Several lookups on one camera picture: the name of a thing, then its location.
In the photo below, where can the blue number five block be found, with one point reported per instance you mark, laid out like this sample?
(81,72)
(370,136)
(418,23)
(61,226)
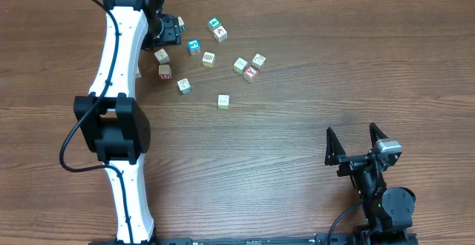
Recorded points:
(194,46)

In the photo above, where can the wooden letter A block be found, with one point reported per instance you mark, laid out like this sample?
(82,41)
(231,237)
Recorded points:
(162,56)

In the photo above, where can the wooden block yellow pattern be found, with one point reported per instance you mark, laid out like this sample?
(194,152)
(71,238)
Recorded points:
(208,59)

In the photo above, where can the wooden block dark green side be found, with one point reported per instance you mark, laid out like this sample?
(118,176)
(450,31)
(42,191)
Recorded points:
(181,24)

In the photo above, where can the wooden block with drawing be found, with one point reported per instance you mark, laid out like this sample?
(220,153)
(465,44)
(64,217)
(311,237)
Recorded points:
(258,61)

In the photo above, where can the wooden block lower yellow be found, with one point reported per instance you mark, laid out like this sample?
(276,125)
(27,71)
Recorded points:
(223,101)

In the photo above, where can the green number four block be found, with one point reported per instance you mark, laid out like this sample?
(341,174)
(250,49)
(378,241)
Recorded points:
(214,23)

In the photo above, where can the wooden block beside four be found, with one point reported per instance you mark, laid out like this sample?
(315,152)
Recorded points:
(220,33)

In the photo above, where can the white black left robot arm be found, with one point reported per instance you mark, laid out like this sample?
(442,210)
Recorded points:
(114,126)

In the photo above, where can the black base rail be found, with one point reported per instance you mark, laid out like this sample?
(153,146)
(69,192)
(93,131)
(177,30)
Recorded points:
(319,239)

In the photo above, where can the wooden block far left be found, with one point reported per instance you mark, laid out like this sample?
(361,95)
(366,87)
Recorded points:
(138,74)

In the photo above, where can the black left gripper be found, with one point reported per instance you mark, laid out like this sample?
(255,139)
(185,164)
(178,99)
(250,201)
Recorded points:
(171,33)

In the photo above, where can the plain wooden block yellow edge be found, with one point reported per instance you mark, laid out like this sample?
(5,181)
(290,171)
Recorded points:
(240,65)

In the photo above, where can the red letter Y block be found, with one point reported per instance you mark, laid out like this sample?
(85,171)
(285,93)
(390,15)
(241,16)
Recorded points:
(250,74)

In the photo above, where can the wooden block red side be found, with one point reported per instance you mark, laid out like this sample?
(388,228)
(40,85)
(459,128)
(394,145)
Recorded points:
(164,72)

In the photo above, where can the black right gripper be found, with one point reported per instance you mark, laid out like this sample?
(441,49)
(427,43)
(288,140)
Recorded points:
(336,154)

